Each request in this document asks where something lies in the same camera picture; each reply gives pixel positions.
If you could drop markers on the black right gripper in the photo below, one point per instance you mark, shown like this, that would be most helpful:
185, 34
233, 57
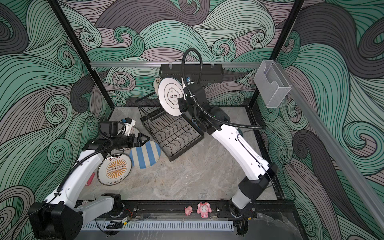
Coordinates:
186, 100

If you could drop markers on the orange sunburst plate lower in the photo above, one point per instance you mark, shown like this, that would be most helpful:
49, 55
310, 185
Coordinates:
114, 170

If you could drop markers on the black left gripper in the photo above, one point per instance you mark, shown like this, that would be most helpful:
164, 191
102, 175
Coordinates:
139, 143

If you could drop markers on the large pink pig toy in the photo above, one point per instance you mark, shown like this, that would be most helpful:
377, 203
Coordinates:
204, 209

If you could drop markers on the black frame post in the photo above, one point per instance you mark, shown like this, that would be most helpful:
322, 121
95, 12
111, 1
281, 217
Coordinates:
55, 6

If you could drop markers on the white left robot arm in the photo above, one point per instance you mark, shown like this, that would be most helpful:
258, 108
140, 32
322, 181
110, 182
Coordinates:
58, 217

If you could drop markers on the clear plastic wall holder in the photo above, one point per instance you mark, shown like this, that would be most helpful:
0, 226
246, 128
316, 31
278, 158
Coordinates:
272, 82

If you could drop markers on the white green line plate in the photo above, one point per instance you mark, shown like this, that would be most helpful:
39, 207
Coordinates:
169, 92

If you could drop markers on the blue white striped plate left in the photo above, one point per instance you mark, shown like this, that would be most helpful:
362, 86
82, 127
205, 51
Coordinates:
146, 156

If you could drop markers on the white slotted cable duct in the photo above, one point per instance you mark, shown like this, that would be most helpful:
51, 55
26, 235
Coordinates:
153, 225

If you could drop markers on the small pink pig toy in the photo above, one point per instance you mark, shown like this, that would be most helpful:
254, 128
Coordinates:
188, 210

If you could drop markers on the aluminium wall rail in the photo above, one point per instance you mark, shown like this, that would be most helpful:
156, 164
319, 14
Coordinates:
134, 64

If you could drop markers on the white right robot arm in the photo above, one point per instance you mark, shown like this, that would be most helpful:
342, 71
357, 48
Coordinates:
259, 172

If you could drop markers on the black wire dish rack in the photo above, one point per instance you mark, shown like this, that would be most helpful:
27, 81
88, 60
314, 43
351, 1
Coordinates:
174, 135

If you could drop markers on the cream floral plate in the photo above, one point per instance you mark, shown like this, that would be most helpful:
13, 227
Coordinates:
156, 84

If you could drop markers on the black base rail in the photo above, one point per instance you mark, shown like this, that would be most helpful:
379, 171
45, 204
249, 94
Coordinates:
220, 208

